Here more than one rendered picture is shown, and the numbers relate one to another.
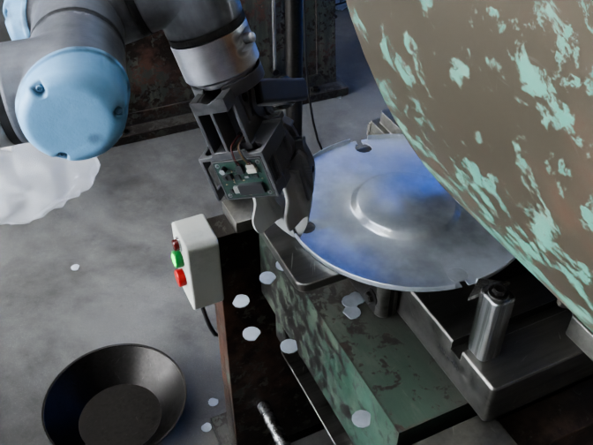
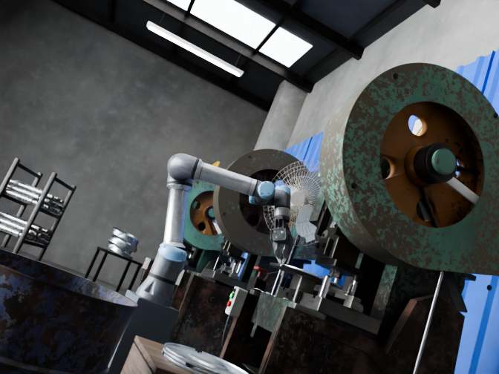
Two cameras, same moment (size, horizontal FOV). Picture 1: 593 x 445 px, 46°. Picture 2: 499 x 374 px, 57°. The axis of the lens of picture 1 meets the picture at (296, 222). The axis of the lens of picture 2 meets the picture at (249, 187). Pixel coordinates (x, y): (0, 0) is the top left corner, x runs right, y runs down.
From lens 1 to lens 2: 1.63 m
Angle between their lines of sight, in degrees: 54
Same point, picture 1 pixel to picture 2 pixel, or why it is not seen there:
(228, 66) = (284, 212)
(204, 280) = (237, 303)
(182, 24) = (280, 202)
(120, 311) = not seen: outside the picture
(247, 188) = (278, 236)
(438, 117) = (326, 166)
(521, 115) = (333, 154)
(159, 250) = not seen: outside the picture
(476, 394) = (316, 303)
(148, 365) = not seen: outside the picture
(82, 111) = (269, 188)
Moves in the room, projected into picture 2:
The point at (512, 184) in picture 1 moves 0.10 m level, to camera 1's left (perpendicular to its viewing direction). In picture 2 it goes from (332, 165) to (307, 157)
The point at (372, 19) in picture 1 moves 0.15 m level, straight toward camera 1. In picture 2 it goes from (321, 160) to (320, 145)
